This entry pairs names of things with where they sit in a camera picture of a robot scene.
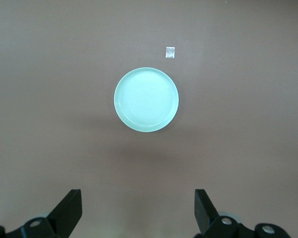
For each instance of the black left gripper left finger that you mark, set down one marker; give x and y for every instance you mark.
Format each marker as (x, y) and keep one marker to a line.
(64, 213)

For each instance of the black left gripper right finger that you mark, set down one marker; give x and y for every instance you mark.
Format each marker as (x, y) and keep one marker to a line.
(208, 215)

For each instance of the pale green ceramic plate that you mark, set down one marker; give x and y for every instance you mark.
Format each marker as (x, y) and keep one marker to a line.
(146, 99)

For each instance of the small clear tape patch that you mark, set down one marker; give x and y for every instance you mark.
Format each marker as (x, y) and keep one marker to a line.
(170, 52)

